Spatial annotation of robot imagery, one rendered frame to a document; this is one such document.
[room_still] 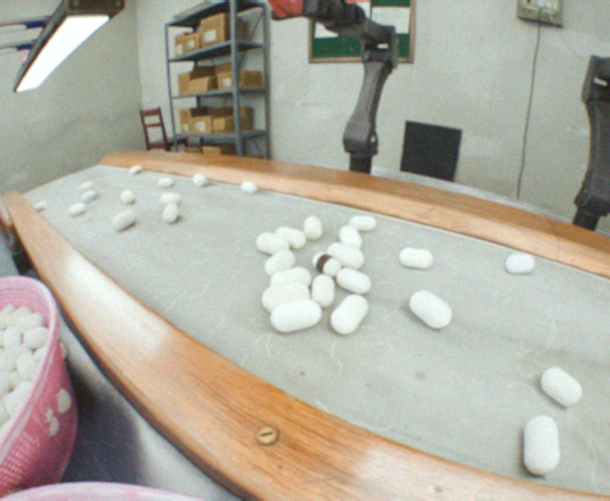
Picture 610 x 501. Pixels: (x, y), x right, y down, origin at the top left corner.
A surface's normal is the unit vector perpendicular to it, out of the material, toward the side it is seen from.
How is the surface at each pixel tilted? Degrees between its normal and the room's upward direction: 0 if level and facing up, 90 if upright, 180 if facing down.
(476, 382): 0
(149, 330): 0
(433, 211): 45
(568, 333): 0
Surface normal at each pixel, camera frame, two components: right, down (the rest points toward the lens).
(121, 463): 0.00, -0.86
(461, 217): -0.36, -0.30
